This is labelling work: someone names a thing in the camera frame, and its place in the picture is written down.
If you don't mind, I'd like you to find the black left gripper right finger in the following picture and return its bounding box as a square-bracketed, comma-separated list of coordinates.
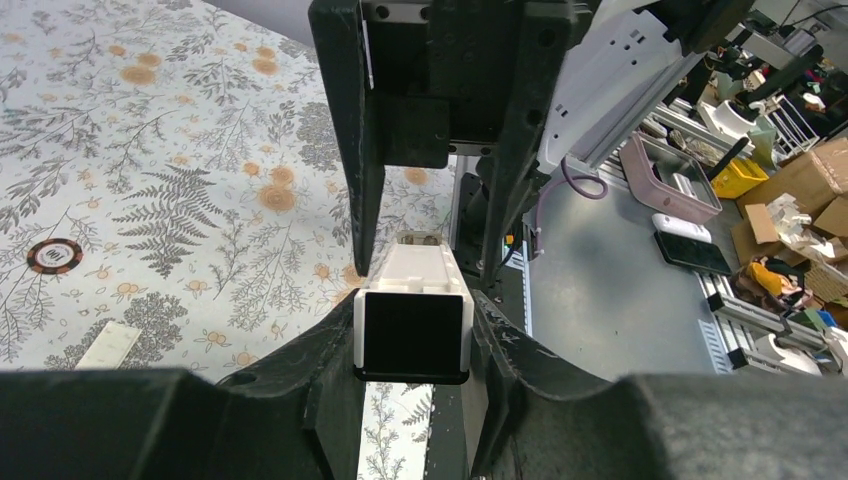
[423, 291, 848, 480]

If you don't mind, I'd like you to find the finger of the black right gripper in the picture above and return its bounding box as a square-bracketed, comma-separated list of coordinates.
[480, 1, 577, 288]
[308, 1, 385, 276]

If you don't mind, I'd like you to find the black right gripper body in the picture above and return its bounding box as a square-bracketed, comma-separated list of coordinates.
[362, 1, 600, 167]

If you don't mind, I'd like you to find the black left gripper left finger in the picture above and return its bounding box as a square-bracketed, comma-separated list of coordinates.
[1, 305, 364, 479]

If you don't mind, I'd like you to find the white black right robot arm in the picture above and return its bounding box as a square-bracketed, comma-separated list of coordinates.
[308, 1, 751, 282]

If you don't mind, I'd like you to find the white remote battery cover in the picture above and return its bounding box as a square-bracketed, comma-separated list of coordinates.
[75, 321, 141, 370]

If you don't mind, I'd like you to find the pink plastic tray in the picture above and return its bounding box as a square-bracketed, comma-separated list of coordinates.
[619, 132, 723, 225]

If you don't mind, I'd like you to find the black smartphone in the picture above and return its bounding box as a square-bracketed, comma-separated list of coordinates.
[653, 231, 733, 276]

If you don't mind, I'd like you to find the white power bank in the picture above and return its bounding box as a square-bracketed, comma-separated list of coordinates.
[652, 213, 712, 243]

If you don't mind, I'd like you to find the yellow bin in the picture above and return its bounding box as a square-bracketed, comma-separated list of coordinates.
[711, 158, 769, 199]

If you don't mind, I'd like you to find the brown poker chip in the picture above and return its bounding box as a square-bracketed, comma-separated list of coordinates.
[26, 238, 84, 275]

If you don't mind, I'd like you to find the cardboard box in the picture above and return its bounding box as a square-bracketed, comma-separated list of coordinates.
[736, 138, 847, 216]

